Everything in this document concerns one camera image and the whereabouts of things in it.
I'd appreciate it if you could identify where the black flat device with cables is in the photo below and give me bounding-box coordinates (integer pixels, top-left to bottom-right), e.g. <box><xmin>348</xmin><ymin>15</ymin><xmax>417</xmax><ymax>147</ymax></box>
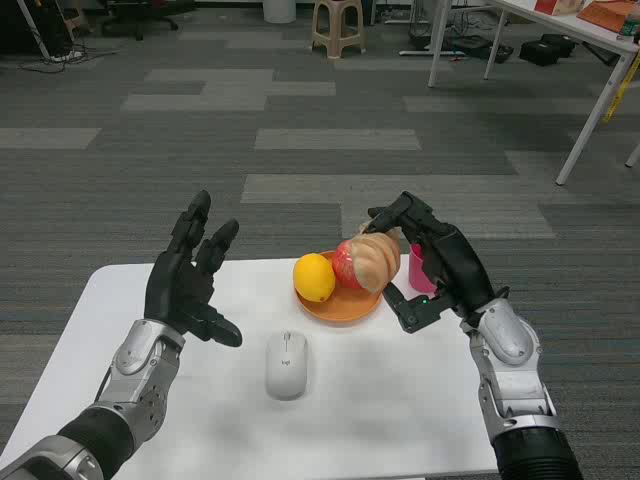
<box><xmin>449</xmin><ymin>35</ymin><xmax>515</xmax><ymax>64</ymax></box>

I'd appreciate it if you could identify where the black equipment case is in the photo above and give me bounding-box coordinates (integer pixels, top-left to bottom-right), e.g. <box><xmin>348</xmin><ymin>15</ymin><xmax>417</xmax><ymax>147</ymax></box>
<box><xmin>518</xmin><ymin>33</ymin><xmax>577</xmax><ymax>66</ymax></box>

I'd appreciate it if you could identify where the pink plastic cup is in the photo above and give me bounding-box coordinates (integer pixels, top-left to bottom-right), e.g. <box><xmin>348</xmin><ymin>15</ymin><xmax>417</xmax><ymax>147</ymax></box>
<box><xmin>408</xmin><ymin>243</ymin><xmax>437</xmax><ymax>294</ymax></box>

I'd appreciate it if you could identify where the black office chair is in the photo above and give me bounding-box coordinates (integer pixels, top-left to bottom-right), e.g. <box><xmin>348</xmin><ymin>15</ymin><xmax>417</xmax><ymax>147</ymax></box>
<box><xmin>99</xmin><ymin>0</ymin><xmax>196</xmax><ymax>42</ymax></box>

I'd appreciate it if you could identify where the orange round plate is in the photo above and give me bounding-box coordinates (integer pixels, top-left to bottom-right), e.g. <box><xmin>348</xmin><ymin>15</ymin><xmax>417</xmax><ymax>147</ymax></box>
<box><xmin>293</xmin><ymin>249</ymin><xmax>385</xmax><ymax>327</ymax></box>

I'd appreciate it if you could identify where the white desk leg with foot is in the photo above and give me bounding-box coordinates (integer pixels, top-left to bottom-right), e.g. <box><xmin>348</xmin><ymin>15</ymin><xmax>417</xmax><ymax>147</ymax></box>
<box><xmin>398</xmin><ymin>0</ymin><xmax>452</xmax><ymax>57</ymax></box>

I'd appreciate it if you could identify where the red cardboard box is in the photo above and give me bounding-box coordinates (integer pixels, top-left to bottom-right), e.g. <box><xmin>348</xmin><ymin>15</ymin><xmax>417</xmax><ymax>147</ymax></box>
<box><xmin>533</xmin><ymin>0</ymin><xmax>596</xmax><ymax>16</ymax></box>

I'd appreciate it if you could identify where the yellow lemon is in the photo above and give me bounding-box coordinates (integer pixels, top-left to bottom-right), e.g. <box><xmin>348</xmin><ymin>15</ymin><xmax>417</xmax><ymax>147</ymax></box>
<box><xmin>292</xmin><ymin>253</ymin><xmax>337</xmax><ymax>304</ymax></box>

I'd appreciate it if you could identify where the white computer mouse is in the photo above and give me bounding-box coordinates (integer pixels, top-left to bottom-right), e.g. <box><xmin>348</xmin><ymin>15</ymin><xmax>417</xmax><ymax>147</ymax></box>
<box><xmin>264</xmin><ymin>330</ymin><xmax>309</xmax><ymax>401</ymax></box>

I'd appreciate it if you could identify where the red apple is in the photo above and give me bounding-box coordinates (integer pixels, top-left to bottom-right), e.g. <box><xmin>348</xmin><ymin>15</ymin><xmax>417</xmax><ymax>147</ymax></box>
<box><xmin>333</xmin><ymin>239</ymin><xmax>366</xmax><ymax>291</ymax></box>

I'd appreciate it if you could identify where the white waste bin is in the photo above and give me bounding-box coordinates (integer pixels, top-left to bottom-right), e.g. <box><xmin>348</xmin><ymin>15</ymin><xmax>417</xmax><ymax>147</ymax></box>
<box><xmin>262</xmin><ymin>0</ymin><xmax>297</xmax><ymax>25</ymax></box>

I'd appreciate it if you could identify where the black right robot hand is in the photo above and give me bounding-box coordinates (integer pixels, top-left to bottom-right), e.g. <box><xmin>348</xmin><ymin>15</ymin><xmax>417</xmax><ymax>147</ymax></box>
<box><xmin>367</xmin><ymin>190</ymin><xmax>511</xmax><ymax>335</ymax></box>

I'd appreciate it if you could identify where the ridged tan bread loaf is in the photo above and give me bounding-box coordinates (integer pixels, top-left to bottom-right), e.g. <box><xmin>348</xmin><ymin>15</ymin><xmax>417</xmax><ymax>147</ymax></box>
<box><xmin>348</xmin><ymin>222</ymin><xmax>403</xmax><ymax>297</ymax></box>

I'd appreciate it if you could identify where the yellow measuring tape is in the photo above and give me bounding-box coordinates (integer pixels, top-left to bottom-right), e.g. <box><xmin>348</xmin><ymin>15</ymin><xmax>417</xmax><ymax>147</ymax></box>
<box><xmin>602</xmin><ymin>47</ymin><xmax>640</xmax><ymax>124</ymax></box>

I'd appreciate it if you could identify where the white slanted pole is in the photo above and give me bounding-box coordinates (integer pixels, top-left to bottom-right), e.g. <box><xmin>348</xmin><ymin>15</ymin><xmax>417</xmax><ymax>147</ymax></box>
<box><xmin>14</xmin><ymin>0</ymin><xmax>52</xmax><ymax>59</ymax></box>

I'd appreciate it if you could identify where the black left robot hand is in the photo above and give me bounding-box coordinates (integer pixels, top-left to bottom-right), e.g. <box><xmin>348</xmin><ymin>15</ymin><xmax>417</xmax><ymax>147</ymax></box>
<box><xmin>143</xmin><ymin>188</ymin><xmax>244</xmax><ymax>348</ymax></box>

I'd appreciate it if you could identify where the orange tray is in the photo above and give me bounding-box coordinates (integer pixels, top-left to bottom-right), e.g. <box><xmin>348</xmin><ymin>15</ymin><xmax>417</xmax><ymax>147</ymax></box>
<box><xmin>576</xmin><ymin>0</ymin><xmax>640</xmax><ymax>32</ymax></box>

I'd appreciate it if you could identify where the beige plastic stool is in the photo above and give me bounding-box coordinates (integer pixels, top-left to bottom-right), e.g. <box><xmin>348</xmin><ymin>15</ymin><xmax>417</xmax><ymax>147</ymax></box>
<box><xmin>310</xmin><ymin>0</ymin><xmax>367</xmax><ymax>60</ymax></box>

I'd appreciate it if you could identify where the white desk with legs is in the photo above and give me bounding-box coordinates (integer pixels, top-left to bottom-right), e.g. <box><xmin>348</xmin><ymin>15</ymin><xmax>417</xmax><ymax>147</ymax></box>
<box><xmin>427</xmin><ymin>0</ymin><xmax>640</xmax><ymax>187</ymax></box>

